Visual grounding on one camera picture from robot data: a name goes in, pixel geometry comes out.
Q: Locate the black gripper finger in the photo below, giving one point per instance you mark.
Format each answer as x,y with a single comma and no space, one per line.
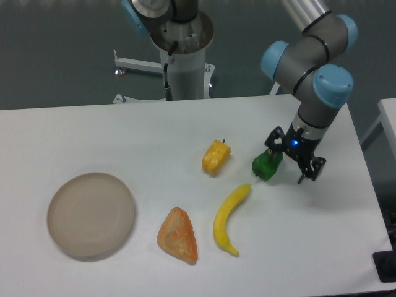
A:
311,168
274,143

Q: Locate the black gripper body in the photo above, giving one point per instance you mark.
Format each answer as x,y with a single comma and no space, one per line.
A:
300,142

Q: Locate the green toy pepper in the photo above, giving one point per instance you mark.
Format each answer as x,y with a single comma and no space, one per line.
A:
266,164

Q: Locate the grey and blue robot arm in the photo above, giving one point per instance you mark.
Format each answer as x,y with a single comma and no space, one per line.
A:
303,69

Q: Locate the yellow toy pepper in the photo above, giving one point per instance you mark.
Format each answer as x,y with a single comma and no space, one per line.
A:
215,157

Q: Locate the white side table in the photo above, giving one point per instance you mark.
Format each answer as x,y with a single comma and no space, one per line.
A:
385,122

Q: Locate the yellow toy banana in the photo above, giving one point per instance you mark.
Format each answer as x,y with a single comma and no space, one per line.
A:
229,205

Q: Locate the black device at table edge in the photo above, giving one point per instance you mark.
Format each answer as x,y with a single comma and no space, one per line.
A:
385,265

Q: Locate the orange toy bread slice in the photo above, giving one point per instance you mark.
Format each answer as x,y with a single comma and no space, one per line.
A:
176,236

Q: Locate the beige round plate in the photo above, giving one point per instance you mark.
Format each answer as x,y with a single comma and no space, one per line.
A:
91,216

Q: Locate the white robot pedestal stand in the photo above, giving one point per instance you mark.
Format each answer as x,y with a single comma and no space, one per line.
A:
182,46

